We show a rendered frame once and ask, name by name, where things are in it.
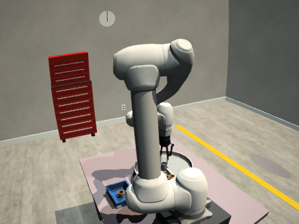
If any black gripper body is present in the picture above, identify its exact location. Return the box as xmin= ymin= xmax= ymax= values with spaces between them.
xmin=159 ymin=136 xmax=171 ymax=147

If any blue crate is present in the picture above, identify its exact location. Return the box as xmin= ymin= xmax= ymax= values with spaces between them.
xmin=106 ymin=180 xmax=129 ymax=209

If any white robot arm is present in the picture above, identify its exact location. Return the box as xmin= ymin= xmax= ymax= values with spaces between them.
xmin=113 ymin=39 xmax=212 ymax=224

